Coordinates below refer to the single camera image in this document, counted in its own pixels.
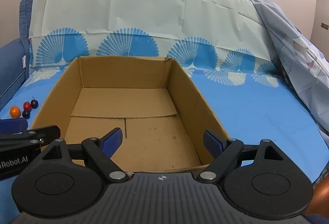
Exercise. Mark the dark cherry stemless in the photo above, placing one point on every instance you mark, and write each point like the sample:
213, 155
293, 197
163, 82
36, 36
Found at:
26, 114

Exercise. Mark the wall switch plate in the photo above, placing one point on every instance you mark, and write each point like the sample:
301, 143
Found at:
325, 26

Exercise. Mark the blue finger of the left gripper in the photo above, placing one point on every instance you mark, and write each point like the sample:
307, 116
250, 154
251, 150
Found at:
13, 125

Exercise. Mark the orange mandarin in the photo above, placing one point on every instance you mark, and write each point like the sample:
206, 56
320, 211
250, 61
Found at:
15, 112

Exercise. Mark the dark cherry with stem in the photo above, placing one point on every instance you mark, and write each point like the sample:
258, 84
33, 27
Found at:
34, 103

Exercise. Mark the pale floral bedsheet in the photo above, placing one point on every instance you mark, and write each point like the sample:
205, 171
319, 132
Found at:
304, 64

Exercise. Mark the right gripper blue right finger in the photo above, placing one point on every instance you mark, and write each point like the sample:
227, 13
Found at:
225, 152

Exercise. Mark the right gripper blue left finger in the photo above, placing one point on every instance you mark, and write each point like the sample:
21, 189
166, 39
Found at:
97, 152

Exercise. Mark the red cherry tomato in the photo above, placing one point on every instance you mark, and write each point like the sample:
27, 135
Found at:
27, 106

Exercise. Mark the blue fan-pattern sofa cover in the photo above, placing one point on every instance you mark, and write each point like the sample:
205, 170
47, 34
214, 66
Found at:
226, 50

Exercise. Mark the brown cardboard box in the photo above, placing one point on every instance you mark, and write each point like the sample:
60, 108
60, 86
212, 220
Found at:
162, 114

